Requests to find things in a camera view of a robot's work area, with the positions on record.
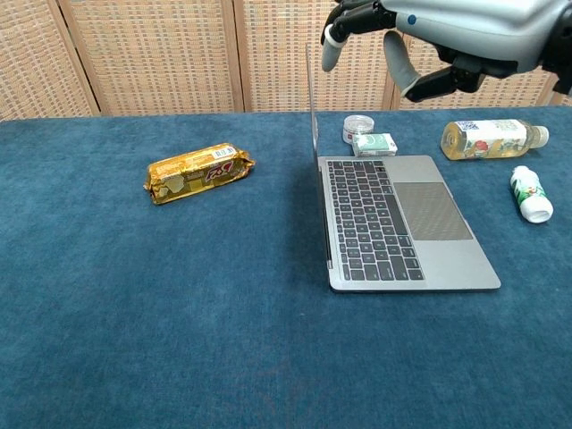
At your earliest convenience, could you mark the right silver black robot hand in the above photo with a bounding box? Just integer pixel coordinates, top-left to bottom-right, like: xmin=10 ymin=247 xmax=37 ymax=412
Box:
xmin=320 ymin=0 xmax=563 ymax=104

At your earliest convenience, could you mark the green white tissue pack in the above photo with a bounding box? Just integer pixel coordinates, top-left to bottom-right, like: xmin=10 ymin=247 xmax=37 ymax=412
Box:
xmin=352 ymin=132 xmax=399 ymax=157

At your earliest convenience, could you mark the yellow tea plastic bottle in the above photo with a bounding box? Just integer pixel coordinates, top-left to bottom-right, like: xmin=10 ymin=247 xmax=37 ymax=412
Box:
xmin=441 ymin=118 xmax=551 ymax=161

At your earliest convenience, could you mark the bamboo folding screen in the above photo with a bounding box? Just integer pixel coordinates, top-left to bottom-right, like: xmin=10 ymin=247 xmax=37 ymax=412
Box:
xmin=0 ymin=0 xmax=572 ymax=122

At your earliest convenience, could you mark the grey laptop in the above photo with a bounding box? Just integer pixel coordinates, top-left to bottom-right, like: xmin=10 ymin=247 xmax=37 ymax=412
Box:
xmin=305 ymin=43 xmax=502 ymax=294

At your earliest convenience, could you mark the gold foil biscuit package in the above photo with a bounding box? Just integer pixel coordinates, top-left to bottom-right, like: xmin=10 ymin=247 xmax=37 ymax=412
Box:
xmin=142 ymin=142 xmax=257 ymax=206

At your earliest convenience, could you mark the clear round plastic container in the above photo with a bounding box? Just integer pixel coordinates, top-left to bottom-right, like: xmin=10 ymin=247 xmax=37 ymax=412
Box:
xmin=342 ymin=114 xmax=375 ymax=144

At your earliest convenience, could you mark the blue table cloth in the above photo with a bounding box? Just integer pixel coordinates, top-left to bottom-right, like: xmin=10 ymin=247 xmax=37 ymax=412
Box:
xmin=0 ymin=105 xmax=572 ymax=429

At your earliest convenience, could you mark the small white green-label bottle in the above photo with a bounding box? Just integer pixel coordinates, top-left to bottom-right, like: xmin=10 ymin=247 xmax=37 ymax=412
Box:
xmin=509 ymin=164 xmax=555 ymax=223

